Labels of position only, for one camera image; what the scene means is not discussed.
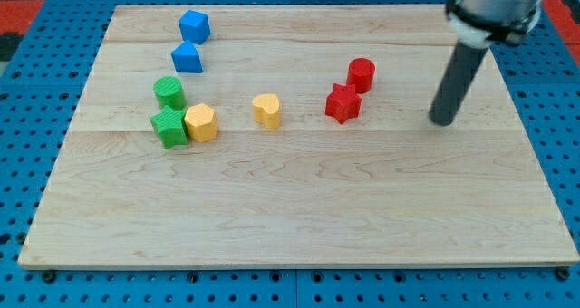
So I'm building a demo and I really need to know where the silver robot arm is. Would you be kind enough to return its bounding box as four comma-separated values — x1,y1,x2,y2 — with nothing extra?
445,0,543,50

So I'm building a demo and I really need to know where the yellow hexagon block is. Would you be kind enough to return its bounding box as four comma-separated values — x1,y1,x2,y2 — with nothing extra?
184,103,218,142

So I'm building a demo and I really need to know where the yellow heart block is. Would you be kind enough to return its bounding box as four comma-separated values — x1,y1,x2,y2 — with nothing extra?
252,93,281,130

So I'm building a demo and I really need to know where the red star block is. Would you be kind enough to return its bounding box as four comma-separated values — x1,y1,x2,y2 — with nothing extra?
324,83,362,124

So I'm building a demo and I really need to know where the wooden board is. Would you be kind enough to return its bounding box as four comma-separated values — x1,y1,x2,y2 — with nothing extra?
18,5,579,270

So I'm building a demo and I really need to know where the red cylinder block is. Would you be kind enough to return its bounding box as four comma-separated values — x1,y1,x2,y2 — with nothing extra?
346,58,376,93

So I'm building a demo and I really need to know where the green star block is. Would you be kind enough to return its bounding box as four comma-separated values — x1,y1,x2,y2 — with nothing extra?
150,106,189,149

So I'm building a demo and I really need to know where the green cylinder block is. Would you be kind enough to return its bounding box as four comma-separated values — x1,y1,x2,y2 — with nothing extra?
153,76,187,110

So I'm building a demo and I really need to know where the blue triangle block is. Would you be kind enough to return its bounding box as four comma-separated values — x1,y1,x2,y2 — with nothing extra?
171,40,203,73

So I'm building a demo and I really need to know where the blue cube block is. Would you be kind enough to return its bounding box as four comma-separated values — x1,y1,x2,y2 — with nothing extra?
179,10,211,45

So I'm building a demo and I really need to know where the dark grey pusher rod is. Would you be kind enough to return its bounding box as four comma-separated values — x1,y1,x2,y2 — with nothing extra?
429,42,488,126

